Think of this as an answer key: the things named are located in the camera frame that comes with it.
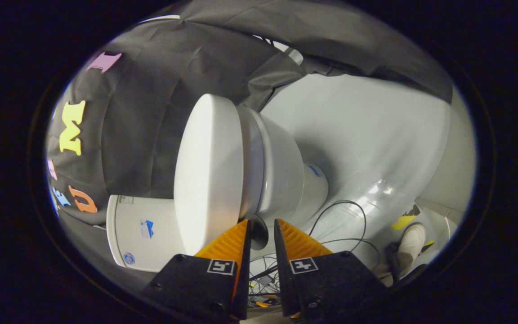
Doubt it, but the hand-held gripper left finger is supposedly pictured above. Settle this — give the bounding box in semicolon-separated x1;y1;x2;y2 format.
142;219;253;322

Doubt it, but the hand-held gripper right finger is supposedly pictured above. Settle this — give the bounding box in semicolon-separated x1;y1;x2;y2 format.
273;219;388;321

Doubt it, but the white toilet lid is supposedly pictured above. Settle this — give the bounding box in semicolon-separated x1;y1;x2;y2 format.
174;94;245;256

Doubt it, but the white toilet bowl and tank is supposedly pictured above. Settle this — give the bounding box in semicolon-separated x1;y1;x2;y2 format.
114;108;330;274

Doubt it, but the white toilet seat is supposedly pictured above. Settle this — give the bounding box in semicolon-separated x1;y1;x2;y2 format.
237;106;267;221

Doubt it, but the white toilet tank cover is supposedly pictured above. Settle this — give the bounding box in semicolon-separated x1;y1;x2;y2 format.
106;194;128;269

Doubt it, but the yellow floor sticker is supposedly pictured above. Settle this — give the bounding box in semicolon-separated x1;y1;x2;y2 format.
392;215;418;231

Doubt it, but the person's white shoe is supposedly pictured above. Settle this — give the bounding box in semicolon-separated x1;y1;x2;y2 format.
396;223;427;271

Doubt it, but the black backdrop cloth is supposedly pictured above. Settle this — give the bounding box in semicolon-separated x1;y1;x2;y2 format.
45;0;454;225

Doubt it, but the black cable bundle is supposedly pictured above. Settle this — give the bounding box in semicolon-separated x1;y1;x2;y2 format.
248;200;382;309

